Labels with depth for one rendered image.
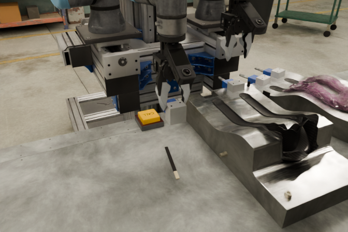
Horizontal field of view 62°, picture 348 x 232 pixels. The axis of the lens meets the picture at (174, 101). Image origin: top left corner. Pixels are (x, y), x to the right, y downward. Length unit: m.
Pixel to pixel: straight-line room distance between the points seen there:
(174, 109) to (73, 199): 0.34
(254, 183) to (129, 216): 0.31
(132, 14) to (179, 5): 0.73
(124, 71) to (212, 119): 0.41
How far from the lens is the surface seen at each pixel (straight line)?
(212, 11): 1.37
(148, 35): 1.37
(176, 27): 0.72
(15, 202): 0.84
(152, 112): 1.01
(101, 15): 1.19
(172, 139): 0.94
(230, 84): 1.04
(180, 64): 0.71
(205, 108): 0.93
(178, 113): 0.81
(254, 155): 0.72
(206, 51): 1.37
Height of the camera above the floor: 1.36
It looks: 29 degrees down
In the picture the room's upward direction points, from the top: straight up
